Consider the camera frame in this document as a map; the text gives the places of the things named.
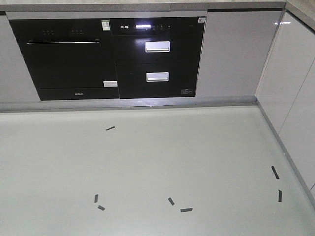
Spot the black tape strip right upper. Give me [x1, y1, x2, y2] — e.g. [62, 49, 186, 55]
[271, 166, 280, 179]

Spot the silver drawer handle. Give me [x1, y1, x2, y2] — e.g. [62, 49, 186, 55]
[146, 72, 169, 82]
[145, 41, 171, 53]

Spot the grey cabinet door panel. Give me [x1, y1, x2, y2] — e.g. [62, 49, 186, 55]
[196, 10, 282, 97]

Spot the silver lower drawer handle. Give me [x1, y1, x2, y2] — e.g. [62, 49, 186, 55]
[146, 72, 169, 82]

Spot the black built-in dishwasher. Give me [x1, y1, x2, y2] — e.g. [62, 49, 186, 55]
[9, 19, 119, 101]

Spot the black drawer disinfection cabinet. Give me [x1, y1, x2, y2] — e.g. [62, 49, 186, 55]
[110, 16, 206, 99]

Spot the black tape strip right lower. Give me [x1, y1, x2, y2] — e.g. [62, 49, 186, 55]
[278, 189, 283, 202]

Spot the black tape strip middle lower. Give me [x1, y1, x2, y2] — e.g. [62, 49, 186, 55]
[180, 208, 193, 212]

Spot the silver upper drawer handle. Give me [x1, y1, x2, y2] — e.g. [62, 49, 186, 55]
[145, 41, 171, 53]

